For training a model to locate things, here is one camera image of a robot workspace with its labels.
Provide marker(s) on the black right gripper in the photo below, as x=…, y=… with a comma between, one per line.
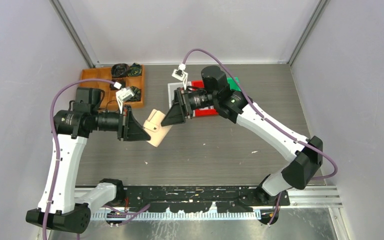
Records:
x=176, y=115

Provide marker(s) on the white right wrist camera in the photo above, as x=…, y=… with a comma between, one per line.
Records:
x=180, y=74

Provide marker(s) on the red plastic bin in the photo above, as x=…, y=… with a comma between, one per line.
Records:
x=203, y=112

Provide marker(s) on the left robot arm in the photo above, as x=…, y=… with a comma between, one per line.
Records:
x=58, y=208

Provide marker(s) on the black rolled tie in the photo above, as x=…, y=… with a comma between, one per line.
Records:
x=120, y=70

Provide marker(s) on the green plastic bin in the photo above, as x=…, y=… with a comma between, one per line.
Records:
x=233, y=82

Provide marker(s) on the small dark rolled tie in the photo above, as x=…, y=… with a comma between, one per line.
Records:
x=118, y=83

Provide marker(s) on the green floral rolled tie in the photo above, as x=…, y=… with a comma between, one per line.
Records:
x=135, y=70

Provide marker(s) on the white plastic bin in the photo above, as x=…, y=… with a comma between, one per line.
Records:
x=172, y=93

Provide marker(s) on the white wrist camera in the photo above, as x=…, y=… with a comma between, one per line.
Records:
x=122, y=95
x=180, y=74

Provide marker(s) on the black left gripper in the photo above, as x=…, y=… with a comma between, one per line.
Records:
x=128, y=128

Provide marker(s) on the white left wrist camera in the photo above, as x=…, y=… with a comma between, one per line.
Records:
x=122, y=95

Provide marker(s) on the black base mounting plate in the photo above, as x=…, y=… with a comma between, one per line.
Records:
x=194, y=198

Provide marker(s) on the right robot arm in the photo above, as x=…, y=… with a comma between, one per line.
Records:
x=301, y=153

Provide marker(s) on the dark floral rolled tie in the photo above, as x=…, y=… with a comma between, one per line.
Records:
x=137, y=94

